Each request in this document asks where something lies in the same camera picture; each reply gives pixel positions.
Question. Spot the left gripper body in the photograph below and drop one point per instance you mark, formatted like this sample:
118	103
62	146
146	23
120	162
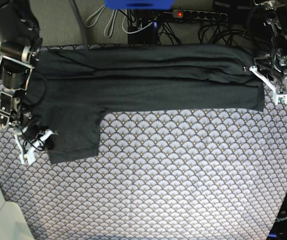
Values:
273	65

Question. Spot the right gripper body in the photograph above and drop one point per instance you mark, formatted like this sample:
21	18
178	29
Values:
28	129

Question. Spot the dark grey T-shirt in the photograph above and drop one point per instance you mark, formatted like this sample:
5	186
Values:
73	91

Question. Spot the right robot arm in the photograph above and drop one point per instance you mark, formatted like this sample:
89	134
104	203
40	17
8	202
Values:
20	45

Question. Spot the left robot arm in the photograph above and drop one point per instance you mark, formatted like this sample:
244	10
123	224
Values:
274	15

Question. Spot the white plastic bin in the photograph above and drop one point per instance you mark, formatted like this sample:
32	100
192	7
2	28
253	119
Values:
13	225

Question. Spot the black power strip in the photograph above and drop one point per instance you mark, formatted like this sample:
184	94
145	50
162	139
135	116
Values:
199	15

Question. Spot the fan-patterned table cloth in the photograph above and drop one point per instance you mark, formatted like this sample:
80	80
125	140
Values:
178	174

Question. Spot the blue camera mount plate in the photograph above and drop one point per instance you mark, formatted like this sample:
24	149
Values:
139	4

